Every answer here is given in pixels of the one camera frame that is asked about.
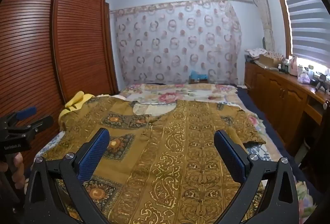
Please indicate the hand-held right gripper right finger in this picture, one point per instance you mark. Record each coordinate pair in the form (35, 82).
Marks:
(232, 157)

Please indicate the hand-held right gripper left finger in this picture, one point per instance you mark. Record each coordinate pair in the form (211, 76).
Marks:
(94, 154)

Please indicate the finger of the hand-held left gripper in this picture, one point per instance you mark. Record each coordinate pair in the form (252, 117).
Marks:
(38, 122)
(25, 112)

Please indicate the brown patterned garment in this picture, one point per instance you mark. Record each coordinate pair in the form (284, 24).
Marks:
(165, 157)

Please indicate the person's left hand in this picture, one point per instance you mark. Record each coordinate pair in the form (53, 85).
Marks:
(18, 170)

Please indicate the yellow cloth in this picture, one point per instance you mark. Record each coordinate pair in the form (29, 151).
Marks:
(74, 105)

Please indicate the navy bed sheet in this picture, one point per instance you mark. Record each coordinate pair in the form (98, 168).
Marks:
(268, 126)

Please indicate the cream cloth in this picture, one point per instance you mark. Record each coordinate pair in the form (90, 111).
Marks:
(118, 97)

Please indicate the brown slatted wardrobe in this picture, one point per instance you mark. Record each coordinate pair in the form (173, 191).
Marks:
(38, 46)

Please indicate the wooden dresser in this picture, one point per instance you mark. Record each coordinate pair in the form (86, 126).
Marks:
(278, 100)

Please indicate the small wooden box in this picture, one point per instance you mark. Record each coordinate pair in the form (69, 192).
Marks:
(198, 81)

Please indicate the floral fleece blanket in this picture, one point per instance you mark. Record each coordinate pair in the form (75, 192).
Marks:
(159, 96)

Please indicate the teal cloth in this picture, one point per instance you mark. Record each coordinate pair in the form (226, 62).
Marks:
(198, 75)

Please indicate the cardboard box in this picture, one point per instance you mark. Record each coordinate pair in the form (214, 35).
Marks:
(268, 60)

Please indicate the dark bottle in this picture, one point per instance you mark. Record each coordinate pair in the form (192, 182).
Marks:
(285, 66)

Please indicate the stack of patterned cloths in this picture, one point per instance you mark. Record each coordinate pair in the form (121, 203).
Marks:
(254, 53)

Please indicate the purple bag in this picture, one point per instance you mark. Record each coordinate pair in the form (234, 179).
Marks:
(304, 78)

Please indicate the pink container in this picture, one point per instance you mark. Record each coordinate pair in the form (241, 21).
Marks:
(293, 65)

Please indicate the small black tripod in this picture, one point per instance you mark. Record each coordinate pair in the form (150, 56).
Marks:
(319, 82)

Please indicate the circle print curtain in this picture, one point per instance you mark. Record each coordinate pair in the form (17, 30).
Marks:
(175, 43)

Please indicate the tied beige curtain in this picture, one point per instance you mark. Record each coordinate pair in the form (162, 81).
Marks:
(266, 20)

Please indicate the striped window blind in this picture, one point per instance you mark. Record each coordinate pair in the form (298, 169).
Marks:
(306, 12)

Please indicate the wooden window frame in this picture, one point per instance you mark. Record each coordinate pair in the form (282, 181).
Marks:
(282, 12)

